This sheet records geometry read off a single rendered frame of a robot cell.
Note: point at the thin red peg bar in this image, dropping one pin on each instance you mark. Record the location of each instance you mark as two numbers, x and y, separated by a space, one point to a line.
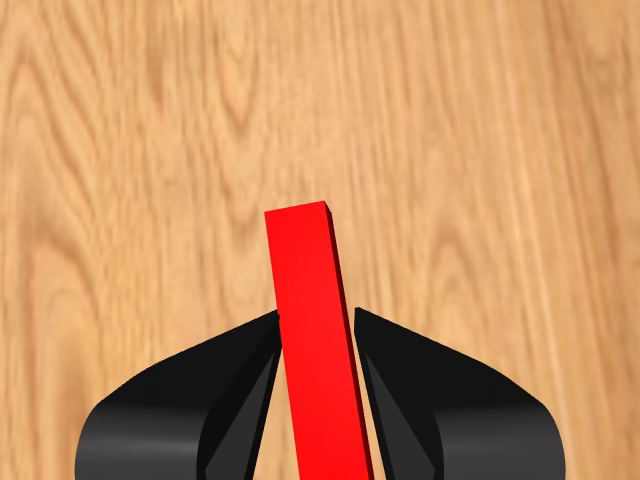
315 325

